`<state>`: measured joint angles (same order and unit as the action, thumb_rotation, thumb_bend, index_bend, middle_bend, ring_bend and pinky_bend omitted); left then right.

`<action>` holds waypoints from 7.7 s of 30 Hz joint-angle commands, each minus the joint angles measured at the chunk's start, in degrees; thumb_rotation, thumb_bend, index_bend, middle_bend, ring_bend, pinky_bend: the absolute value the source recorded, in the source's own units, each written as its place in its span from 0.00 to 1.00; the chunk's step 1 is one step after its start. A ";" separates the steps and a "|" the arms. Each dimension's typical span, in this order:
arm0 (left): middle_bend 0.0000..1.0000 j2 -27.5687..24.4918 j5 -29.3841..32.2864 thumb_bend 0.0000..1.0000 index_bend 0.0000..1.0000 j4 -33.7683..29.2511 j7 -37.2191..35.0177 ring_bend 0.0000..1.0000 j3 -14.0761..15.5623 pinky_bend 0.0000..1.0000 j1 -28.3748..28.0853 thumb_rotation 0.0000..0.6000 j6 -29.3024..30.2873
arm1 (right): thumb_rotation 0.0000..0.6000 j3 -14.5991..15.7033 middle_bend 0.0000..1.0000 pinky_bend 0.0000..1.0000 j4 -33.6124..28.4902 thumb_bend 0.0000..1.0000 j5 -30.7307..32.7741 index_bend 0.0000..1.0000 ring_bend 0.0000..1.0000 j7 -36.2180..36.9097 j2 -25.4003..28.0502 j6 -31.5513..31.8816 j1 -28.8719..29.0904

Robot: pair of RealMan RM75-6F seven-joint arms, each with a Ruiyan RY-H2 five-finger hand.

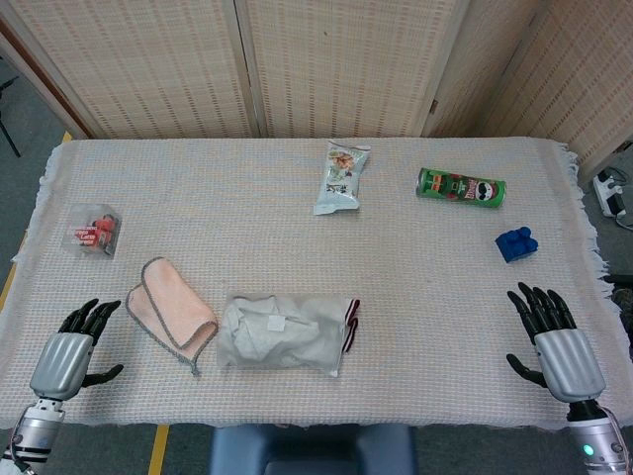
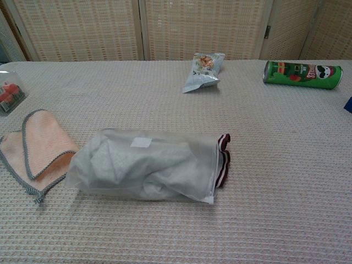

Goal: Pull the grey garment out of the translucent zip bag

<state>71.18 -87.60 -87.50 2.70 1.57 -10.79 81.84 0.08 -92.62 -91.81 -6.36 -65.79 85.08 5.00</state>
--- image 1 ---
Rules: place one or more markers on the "small red candy bag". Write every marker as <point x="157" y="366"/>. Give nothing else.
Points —
<point x="91" y="232"/>

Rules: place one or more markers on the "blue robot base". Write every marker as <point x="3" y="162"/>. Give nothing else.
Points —
<point x="311" y="450"/>

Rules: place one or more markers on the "green Pringles can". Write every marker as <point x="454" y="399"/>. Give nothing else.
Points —
<point x="460" y="188"/>

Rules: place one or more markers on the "pink towel with grey edge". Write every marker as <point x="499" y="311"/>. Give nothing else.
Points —
<point x="173" y="307"/>

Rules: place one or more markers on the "woven folding screen panel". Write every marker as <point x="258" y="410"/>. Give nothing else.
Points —
<point x="475" y="74"/>
<point x="138" y="69"/>
<point x="578" y="74"/>
<point x="346" y="69"/>

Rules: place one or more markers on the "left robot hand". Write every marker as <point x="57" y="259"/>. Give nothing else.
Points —
<point x="62" y="361"/>

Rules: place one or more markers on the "white snack packet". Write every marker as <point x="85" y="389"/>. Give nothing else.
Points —
<point x="338" y="178"/>

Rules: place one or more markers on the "blue toy block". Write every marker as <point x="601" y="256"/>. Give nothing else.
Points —
<point x="516" y="245"/>

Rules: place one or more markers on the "woven fringed tablecloth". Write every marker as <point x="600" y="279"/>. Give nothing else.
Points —
<point x="247" y="222"/>

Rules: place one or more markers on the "white power strip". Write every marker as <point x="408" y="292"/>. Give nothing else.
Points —
<point x="610" y="193"/>

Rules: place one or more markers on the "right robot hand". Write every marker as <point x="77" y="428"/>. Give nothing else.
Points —
<point x="569" y="361"/>

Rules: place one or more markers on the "black chair leg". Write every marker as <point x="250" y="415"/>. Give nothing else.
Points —
<point x="9" y="133"/>

